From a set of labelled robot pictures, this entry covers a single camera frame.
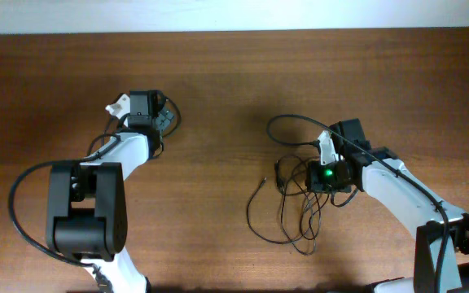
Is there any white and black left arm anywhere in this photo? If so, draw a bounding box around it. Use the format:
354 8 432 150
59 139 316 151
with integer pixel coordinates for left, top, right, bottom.
46 90 181 292

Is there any black USB cable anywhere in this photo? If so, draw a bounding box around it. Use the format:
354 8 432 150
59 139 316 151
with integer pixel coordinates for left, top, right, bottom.
245 153 329 256

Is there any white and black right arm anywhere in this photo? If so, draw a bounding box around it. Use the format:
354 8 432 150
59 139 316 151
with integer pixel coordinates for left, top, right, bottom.
306 119 469 292

